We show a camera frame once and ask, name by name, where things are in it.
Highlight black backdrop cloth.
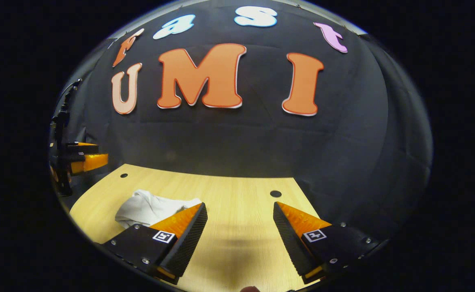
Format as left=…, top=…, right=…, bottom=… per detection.
left=51, top=0, right=433, bottom=244

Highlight white jeans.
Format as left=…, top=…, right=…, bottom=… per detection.
left=115, top=189, right=203, bottom=229

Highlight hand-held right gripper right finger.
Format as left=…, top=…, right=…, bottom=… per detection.
left=273, top=201, right=381, bottom=285

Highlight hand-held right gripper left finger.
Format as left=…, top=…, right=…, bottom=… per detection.
left=100, top=202, right=208, bottom=285

